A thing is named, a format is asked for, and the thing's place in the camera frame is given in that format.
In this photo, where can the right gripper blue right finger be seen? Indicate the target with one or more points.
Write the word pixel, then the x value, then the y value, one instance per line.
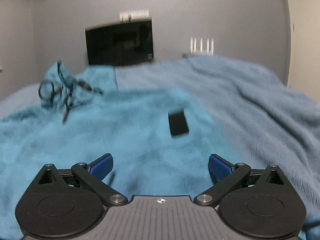
pixel 227 177

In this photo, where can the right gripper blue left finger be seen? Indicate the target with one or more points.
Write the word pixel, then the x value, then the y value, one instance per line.
pixel 91 176

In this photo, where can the teal zip-up jacket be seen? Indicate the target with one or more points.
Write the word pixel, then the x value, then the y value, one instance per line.
pixel 100 139

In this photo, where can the light blue bed blanket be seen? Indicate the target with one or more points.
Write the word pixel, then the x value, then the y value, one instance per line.
pixel 250 99

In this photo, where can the white wifi router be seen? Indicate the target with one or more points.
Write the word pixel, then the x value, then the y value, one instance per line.
pixel 201 46

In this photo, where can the black flat screen television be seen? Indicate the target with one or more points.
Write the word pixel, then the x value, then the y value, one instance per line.
pixel 121 44

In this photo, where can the white wardrobe door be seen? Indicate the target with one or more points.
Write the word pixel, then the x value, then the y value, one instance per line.
pixel 304 58

